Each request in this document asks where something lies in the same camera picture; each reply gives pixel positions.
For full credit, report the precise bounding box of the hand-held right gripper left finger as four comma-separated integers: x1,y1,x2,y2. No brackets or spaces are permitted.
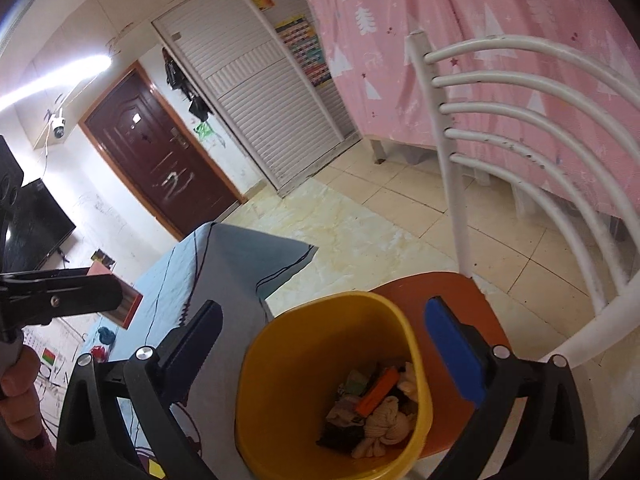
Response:
56,300,224,480

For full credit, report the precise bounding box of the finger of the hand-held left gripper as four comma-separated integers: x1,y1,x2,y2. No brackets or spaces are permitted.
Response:
0,266,117,289
0,274,124,331

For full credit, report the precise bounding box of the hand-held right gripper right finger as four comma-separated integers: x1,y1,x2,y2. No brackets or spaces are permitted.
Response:
424,296,587,480

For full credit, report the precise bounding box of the brown red box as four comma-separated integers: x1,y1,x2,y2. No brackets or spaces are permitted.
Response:
100,280,143,331

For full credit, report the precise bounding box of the yellow plastic bin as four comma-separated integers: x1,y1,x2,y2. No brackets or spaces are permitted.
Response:
235,292,433,480

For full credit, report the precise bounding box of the orange block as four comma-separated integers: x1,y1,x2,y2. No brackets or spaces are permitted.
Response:
357,367,399,416

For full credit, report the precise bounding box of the beige knotted cloth ball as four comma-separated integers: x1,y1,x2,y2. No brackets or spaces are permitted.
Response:
350,397,418,458

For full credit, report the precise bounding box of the person's left forearm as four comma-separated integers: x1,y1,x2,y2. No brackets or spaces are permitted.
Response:
0,430,58,480

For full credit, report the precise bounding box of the person's left hand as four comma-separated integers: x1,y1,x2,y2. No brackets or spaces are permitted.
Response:
0,346,42,443

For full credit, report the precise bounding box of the black flat television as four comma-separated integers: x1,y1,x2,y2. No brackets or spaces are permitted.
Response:
0,178,77,273

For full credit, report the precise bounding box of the blue printed table cloth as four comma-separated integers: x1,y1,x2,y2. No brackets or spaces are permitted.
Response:
82,222,318,480

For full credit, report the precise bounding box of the green wrapper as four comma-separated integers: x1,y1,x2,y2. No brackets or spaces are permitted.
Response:
345,370,373,396

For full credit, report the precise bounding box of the white light strip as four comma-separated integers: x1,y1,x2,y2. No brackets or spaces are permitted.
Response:
0,55,112,111

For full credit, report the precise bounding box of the black scrap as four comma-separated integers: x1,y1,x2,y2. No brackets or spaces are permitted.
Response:
316,422,366,451

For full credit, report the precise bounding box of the dark brown door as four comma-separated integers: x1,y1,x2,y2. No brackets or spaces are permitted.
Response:
79,60,244,242

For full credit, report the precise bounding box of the white metal chair orange seat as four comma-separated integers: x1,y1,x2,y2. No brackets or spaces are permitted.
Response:
370,31,640,461

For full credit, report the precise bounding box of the large black hanging bag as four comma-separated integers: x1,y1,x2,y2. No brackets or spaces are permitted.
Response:
164,49,188,92

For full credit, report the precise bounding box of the white louvred wardrobe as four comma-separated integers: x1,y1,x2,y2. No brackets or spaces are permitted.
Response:
151,0,361,197

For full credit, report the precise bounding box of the pink tree print curtain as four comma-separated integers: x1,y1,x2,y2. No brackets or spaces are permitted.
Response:
295,0,640,221

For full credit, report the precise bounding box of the white security camera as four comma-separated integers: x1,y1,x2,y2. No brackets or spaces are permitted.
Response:
44,108,68,140

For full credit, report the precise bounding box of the colourful grid wall poster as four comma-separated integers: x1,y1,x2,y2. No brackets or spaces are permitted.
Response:
274,14,332,88

